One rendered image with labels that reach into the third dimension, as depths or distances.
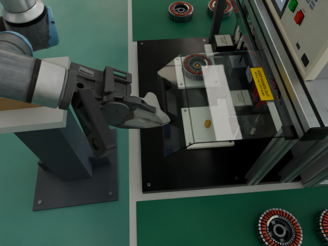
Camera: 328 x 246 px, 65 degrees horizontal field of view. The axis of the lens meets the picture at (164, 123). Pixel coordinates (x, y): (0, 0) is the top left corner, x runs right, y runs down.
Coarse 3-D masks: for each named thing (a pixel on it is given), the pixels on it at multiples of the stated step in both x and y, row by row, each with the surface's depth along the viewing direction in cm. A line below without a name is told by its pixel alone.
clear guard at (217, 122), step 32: (192, 64) 60; (224, 64) 60; (256, 64) 60; (192, 96) 56; (224, 96) 56; (256, 96) 56; (192, 128) 51; (224, 128) 51; (256, 128) 51; (288, 128) 51
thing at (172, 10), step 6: (174, 6) 118; (180, 6) 120; (186, 6) 118; (192, 6) 118; (168, 12) 119; (174, 12) 115; (180, 12) 117; (186, 12) 115; (192, 12) 116; (174, 18) 116; (180, 18) 115; (186, 18) 116
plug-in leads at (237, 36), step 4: (248, 24) 84; (252, 24) 84; (252, 28) 81; (236, 32) 87; (240, 32) 84; (252, 32) 86; (236, 36) 88; (236, 40) 86; (240, 40) 84; (236, 44) 88; (240, 44) 85; (244, 44) 87; (236, 48) 87; (240, 48) 87
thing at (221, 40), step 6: (216, 36) 87; (222, 36) 87; (228, 36) 87; (210, 42) 91; (216, 42) 85; (222, 42) 85; (228, 42) 85; (210, 48) 90; (216, 48) 85; (222, 48) 85; (228, 48) 85; (234, 48) 87; (246, 48) 87
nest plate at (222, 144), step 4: (192, 144) 81; (196, 144) 81; (200, 144) 81; (204, 144) 81; (208, 144) 81; (212, 144) 81; (216, 144) 81; (220, 144) 81; (224, 144) 81; (228, 144) 81; (232, 144) 81; (188, 148) 81; (192, 148) 81; (196, 148) 82
